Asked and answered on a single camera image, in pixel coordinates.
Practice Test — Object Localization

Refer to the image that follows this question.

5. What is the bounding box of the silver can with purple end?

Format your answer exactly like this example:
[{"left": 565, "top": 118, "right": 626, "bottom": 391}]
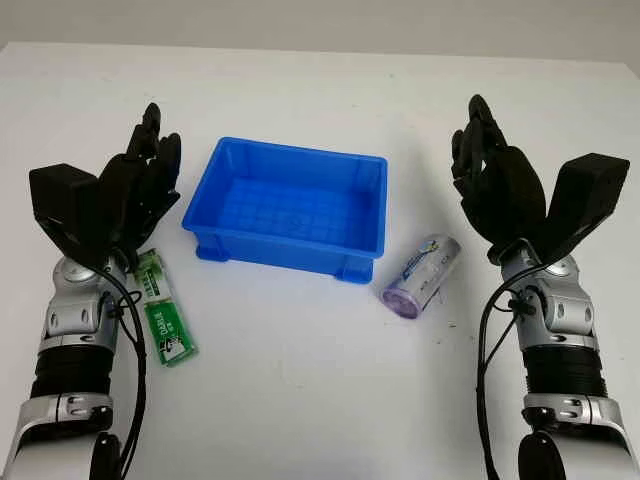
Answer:
[{"left": 381, "top": 234, "right": 463, "bottom": 322}]

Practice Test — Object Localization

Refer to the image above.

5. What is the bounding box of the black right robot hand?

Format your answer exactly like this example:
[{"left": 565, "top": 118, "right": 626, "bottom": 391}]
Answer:
[{"left": 449, "top": 94, "right": 549, "bottom": 252}]

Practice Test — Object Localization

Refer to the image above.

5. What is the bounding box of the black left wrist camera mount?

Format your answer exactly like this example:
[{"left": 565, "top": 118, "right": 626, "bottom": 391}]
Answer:
[{"left": 28, "top": 162, "right": 119, "bottom": 272}]

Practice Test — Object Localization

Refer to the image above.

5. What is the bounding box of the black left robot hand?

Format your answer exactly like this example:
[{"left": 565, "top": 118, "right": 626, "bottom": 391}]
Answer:
[{"left": 93, "top": 102, "right": 184, "bottom": 267}]

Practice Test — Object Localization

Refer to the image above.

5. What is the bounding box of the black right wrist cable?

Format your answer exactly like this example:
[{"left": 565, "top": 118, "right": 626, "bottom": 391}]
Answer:
[{"left": 474, "top": 277, "right": 532, "bottom": 480}]

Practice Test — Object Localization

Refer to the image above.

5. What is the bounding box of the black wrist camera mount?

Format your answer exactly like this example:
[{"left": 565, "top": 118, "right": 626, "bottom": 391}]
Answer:
[
  {"left": 28, "top": 162, "right": 119, "bottom": 272},
  {"left": 541, "top": 154, "right": 632, "bottom": 264}
]

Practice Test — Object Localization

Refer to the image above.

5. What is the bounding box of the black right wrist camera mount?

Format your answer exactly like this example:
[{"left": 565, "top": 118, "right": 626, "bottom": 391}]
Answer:
[{"left": 541, "top": 154, "right": 632, "bottom": 264}]

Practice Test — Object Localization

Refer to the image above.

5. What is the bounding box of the green snack packet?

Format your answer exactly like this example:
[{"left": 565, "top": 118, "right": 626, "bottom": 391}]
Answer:
[{"left": 129, "top": 247, "right": 203, "bottom": 371}]

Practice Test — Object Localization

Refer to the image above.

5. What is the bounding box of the blue plastic tray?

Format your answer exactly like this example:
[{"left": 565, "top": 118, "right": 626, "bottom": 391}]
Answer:
[{"left": 178, "top": 135, "right": 390, "bottom": 286}]

